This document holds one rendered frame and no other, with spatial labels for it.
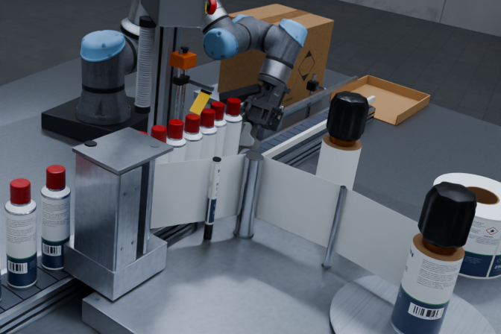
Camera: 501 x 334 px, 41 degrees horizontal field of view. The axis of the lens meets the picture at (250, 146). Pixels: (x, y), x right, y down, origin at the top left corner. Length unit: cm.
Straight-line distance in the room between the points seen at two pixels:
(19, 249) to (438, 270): 71
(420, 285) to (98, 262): 56
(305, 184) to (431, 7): 658
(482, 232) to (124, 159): 74
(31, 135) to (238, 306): 91
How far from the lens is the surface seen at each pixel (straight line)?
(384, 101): 250
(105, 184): 113
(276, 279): 133
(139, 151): 116
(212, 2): 140
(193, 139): 146
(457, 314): 136
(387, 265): 132
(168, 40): 153
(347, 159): 147
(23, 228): 120
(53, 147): 186
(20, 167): 177
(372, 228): 131
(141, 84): 146
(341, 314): 126
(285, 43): 165
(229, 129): 158
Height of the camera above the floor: 166
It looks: 25 degrees down
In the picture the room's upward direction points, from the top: 8 degrees clockwise
